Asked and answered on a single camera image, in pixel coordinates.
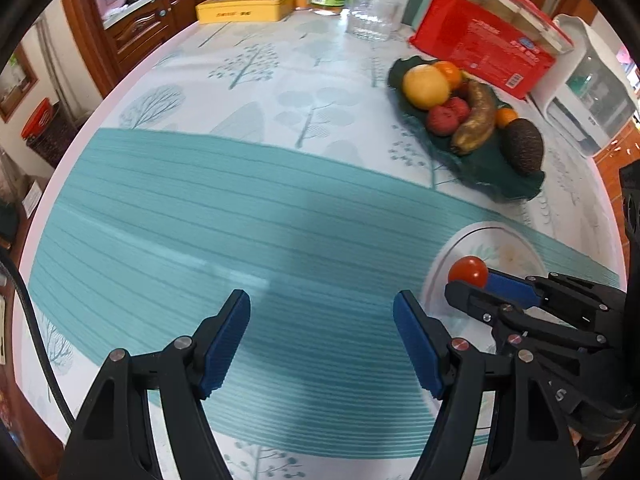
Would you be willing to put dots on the red apples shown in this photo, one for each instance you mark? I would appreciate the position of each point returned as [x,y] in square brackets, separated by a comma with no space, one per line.
[440,119]

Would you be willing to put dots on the small mandarin orange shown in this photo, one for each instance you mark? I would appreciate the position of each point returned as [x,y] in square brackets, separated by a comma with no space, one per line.
[451,74]
[506,117]

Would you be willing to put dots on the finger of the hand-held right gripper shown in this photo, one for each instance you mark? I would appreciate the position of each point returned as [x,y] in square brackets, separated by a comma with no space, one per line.
[510,287]
[470,297]

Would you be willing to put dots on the white plastic bottle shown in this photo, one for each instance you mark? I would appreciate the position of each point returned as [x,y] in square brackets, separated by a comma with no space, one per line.
[397,0]

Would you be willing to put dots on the large orange with sticker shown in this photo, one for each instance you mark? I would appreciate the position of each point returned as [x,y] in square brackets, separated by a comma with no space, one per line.
[425,87]

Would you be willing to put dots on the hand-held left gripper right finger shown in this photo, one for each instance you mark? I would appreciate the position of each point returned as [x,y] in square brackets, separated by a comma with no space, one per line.
[420,350]

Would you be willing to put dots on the red paper cup package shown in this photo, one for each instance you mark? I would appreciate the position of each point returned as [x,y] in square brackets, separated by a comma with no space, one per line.
[475,45]

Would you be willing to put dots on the white countertop appliance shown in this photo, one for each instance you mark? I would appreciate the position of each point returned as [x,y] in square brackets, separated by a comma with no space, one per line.
[570,105]

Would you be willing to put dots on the teal box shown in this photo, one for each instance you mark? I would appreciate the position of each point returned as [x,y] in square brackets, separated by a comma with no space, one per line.
[419,7]

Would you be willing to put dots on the white round plate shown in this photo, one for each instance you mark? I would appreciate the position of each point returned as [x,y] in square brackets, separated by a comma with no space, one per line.
[500,247]

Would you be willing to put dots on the tree print tablecloth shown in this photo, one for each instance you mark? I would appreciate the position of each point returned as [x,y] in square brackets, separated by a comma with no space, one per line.
[200,210]

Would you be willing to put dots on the red bumpy fruit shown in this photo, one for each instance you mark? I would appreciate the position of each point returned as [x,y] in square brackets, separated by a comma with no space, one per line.
[459,107]

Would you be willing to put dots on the wooden framed picture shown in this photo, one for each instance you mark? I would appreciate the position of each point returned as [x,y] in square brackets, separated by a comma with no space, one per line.
[17,77]

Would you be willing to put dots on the yellow flat box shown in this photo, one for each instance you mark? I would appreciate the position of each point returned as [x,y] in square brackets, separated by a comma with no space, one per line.
[240,7]

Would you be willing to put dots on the dark green scalloped dish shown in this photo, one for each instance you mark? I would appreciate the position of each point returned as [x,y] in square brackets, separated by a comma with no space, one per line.
[480,170]

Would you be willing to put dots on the clear glass tumbler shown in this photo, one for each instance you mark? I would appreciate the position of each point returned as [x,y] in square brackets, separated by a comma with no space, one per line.
[369,17]

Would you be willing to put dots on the red tomato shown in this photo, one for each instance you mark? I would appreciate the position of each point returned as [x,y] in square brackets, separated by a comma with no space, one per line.
[467,271]

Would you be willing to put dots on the red basket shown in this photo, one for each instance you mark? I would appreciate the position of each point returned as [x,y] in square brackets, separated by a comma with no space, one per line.
[36,120]

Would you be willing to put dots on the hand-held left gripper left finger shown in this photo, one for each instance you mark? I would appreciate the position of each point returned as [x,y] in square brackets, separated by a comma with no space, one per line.
[225,345]

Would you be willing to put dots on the brown spotted banana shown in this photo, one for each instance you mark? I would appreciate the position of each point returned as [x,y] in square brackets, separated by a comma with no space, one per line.
[475,120]

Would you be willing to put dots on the dark brown avocado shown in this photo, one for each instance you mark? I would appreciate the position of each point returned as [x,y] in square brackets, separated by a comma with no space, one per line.
[522,147]

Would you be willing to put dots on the brown wooden cabinet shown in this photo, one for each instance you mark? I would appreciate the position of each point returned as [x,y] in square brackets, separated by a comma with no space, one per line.
[145,25]

